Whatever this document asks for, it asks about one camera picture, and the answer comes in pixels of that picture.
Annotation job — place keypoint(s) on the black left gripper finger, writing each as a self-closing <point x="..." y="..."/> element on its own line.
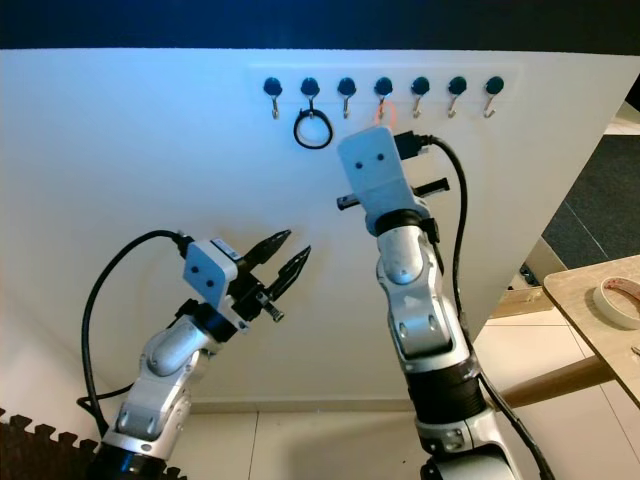
<point x="289" y="272"/>
<point x="268" y="247"/>

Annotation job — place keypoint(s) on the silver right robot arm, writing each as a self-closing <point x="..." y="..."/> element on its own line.
<point x="420" y="300"/>

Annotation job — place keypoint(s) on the dark knob metal hook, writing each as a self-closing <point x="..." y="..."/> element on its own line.
<point x="420" y="86"/>
<point x="273" y="86"/>
<point x="457" y="86"/>
<point x="309" y="86"/>
<point x="347" y="86"/>
<point x="494" y="86"/>
<point x="383" y="86"/>

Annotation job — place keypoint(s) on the pale partition board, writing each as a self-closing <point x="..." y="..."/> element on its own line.
<point x="140" y="170"/>

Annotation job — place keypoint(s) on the light wooden table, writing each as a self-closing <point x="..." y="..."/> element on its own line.
<point x="575" y="300"/>

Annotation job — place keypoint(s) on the black floor mat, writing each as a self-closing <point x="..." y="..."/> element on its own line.
<point x="600" y="210"/>

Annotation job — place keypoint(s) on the black foam puzzle mat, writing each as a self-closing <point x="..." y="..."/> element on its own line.
<point x="30" y="460"/>

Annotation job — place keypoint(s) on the masking tape roll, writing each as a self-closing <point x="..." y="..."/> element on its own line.
<point x="610" y="315"/>

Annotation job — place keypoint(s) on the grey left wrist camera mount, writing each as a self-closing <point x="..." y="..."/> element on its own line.
<point x="210" y="272"/>

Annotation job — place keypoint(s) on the white hook rail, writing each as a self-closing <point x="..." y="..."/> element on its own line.
<point x="290" y="80"/>

